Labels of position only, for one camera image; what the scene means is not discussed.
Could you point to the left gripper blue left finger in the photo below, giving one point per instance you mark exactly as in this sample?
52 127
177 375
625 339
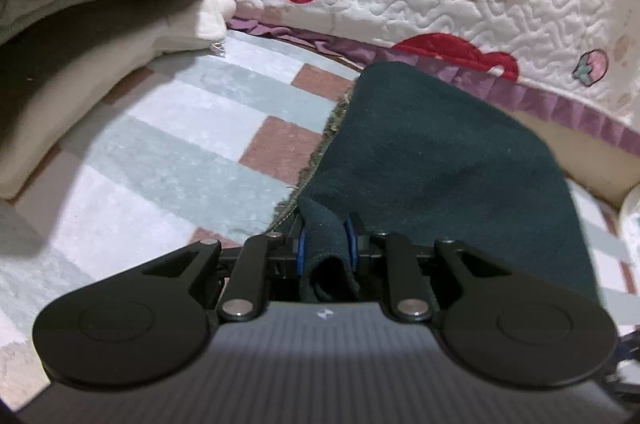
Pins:
268 267

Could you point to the checkered floor rug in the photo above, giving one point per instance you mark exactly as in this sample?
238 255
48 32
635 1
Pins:
189 146

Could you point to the dark blue denim shorts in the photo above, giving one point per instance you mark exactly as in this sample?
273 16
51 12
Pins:
421 158

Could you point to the beige folded garment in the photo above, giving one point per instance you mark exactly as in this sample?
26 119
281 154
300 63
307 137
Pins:
57 70

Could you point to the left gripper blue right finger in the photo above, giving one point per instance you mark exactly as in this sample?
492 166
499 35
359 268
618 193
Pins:
387 269

